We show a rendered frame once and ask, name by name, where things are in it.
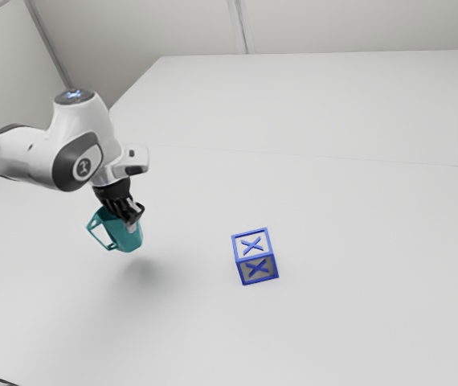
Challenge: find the teal faceted mug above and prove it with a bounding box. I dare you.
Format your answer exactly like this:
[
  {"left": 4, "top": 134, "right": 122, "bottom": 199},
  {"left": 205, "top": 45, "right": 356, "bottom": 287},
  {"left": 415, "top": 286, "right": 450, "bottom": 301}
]
[{"left": 85, "top": 206, "right": 145, "bottom": 254}]

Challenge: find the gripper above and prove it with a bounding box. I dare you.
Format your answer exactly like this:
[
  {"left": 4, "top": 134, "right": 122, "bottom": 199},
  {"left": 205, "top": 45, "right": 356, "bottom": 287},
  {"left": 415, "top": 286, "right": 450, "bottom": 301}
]
[{"left": 91, "top": 178, "right": 146, "bottom": 235}]

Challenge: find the blue framed letter block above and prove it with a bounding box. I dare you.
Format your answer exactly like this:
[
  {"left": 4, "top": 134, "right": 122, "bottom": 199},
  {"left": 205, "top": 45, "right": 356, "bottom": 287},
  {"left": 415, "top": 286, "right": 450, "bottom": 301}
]
[{"left": 231, "top": 227, "right": 280, "bottom": 286}]

